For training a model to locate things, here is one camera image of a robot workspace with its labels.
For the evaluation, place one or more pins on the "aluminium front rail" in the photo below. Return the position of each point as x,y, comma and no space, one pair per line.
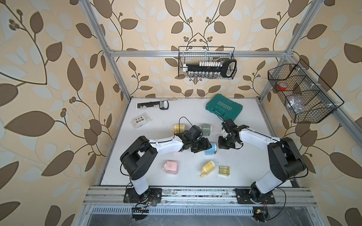
201,196

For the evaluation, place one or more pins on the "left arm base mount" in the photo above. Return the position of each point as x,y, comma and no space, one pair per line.
152,195

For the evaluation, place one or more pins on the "pink pencil sharpener front row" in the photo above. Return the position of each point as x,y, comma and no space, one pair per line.
171,167

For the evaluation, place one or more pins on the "circuit board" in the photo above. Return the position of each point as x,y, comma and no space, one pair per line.
260,215
139,213

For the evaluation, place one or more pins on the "black wire basket back wall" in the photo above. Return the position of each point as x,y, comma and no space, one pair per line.
196,54

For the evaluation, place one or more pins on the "yellow pencil sharpener back row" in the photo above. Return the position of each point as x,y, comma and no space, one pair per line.
178,128

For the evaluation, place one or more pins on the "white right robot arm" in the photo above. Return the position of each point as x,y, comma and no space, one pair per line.
285,161

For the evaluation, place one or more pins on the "black wire basket right wall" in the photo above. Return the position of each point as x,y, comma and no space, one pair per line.
320,98

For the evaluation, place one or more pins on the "yellow pencil sharpener row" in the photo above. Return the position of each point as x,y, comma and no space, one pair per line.
207,168
178,128

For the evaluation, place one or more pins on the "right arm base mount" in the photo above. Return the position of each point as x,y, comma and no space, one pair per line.
253,196

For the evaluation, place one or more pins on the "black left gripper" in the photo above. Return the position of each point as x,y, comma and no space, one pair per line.
205,145

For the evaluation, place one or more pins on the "yellow pencil sharpener front row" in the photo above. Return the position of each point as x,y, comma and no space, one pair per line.
207,168

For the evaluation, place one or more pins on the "green plastic tool case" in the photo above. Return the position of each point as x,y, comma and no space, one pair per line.
224,107

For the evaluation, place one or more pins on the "black wire basket wall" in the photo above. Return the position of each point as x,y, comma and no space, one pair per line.
196,54
320,98

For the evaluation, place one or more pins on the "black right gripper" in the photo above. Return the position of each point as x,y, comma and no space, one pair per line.
221,144

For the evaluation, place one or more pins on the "blue pencil sharpener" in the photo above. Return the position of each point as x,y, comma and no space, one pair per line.
212,150

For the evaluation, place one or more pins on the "clear bag of coins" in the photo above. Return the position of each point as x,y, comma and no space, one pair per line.
140,121

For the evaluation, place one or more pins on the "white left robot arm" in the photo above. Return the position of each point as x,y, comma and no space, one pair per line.
140,155

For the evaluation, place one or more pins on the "black socket rail in basket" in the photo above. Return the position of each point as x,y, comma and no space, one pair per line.
224,69

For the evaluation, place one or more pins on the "right circuit board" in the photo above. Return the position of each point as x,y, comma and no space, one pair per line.
260,215

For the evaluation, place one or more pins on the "yellow clear tray front row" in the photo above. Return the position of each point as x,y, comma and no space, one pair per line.
224,171

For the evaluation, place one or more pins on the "green pencil sharpener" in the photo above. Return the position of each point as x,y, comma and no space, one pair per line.
206,129

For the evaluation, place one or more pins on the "clear plastic bag in basket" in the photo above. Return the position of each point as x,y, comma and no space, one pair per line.
295,104

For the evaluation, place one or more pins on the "left circuit board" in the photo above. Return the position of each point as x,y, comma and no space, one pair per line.
139,213

